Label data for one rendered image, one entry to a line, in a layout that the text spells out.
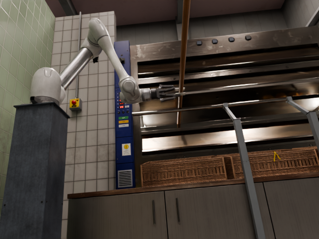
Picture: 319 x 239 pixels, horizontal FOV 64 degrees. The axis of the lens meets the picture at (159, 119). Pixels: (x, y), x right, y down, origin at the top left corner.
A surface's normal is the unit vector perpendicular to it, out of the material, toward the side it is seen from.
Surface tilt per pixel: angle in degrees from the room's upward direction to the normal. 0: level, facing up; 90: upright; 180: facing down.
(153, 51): 90
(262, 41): 90
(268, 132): 70
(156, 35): 90
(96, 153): 90
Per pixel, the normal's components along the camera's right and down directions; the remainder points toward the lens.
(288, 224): -0.07, -0.36
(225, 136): -0.09, -0.66
